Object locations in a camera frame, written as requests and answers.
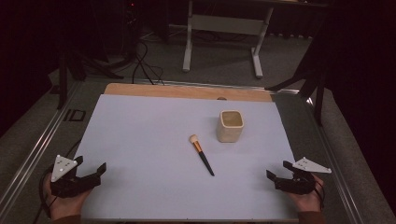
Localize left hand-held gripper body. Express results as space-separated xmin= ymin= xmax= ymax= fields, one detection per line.
xmin=49 ymin=154 xmax=103 ymax=199

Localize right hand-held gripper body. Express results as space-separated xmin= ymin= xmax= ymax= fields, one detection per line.
xmin=274 ymin=157 xmax=332 ymax=196

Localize beige square cup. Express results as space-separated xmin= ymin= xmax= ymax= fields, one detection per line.
xmin=216 ymin=109 xmax=245 ymax=144

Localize makeup brush with black handle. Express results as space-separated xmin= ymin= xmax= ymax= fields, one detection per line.
xmin=189 ymin=133 xmax=216 ymax=177

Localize person's right hand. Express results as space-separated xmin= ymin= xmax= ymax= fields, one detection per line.
xmin=286 ymin=174 xmax=325 ymax=214

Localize person's left hand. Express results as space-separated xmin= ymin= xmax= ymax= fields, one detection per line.
xmin=42 ymin=172 xmax=92 ymax=221

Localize white table mat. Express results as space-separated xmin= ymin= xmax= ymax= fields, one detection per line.
xmin=78 ymin=93 xmax=299 ymax=221

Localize black tripod stand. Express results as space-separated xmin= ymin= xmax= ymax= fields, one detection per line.
xmin=56 ymin=43 xmax=138 ymax=110
xmin=264 ymin=36 xmax=329 ymax=127

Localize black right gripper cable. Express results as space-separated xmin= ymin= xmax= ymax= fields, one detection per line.
xmin=313 ymin=179 xmax=327 ymax=210

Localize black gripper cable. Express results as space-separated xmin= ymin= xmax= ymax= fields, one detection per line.
xmin=313 ymin=179 xmax=327 ymax=210
xmin=32 ymin=139 xmax=82 ymax=224

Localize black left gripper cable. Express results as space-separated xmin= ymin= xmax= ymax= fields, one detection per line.
xmin=32 ymin=139 xmax=82 ymax=224

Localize metal floor rail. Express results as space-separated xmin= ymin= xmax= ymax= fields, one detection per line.
xmin=0 ymin=80 xmax=82 ymax=216
xmin=304 ymin=96 xmax=366 ymax=224

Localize black rectangular floor bracket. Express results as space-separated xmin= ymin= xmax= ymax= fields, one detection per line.
xmin=63 ymin=108 xmax=87 ymax=123

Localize black floor cables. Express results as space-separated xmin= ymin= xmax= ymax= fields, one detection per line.
xmin=131 ymin=39 xmax=166 ymax=86

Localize white metal desk frame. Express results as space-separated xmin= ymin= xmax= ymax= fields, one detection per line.
xmin=181 ymin=0 xmax=330 ymax=79

